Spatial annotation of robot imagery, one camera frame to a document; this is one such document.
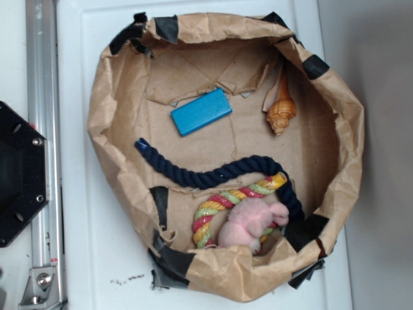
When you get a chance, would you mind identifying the multicolour braided rope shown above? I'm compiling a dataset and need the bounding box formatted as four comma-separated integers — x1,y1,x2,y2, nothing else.
192,171,288,250

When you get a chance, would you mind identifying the metal corner bracket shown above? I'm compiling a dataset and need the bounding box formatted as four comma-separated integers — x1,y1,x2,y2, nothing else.
18,266,60,309

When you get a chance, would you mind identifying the dark navy rope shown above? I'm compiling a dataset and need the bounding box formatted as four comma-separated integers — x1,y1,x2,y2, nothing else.
134,138,305,223

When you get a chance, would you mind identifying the blue wooden block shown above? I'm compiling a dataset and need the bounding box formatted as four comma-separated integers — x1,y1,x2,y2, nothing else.
171,88,232,136

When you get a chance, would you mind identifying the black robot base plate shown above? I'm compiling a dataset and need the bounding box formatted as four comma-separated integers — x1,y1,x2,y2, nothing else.
1,101,48,248

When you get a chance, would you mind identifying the pink plush toy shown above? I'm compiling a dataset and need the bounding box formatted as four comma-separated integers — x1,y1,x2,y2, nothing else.
217,198,289,254

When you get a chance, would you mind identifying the brown paper bag bin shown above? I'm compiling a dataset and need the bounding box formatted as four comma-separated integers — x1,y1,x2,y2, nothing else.
87,13,365,302

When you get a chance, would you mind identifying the orange spiral seashell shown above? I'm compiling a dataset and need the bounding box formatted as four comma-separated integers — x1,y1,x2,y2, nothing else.
266,71,297,136

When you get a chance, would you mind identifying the white tray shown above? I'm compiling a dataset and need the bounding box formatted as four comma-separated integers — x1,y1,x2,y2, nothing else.
57,1,352,309

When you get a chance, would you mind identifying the aluminium extrusion rail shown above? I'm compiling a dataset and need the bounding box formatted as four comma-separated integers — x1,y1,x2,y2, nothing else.
25,0,68,310

